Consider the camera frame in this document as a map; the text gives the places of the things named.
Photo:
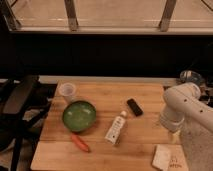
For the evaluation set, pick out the white sponge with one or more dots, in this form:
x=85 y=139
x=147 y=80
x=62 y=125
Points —
x=161 y=158

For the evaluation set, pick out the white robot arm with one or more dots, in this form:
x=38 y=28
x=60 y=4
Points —
x=185 y=112

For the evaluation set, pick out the green ceramic bowl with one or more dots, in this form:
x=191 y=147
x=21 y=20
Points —
x=79 y=116

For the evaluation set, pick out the black rectangular block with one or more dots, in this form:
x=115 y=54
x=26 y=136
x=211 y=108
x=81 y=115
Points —
x=137 y=111

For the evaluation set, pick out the clear plastic cup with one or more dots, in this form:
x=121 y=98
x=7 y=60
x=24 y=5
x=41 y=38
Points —
x=67 y=91

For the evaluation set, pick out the wooden cutting board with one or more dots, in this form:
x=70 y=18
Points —
x=124 y=136

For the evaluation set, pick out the white squeeze bottle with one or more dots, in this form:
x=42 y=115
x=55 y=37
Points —
x=116 y=127

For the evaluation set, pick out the orange carrot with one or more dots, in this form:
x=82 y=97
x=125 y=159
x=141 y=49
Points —
x=80 y=143

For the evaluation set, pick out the round metal dish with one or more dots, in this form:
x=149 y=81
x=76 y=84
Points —
x=191 y=76

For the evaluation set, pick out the black chair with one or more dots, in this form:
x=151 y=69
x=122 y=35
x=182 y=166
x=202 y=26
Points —
x=23 y=102

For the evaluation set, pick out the metal window frame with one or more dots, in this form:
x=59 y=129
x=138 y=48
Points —
x=170 y=17

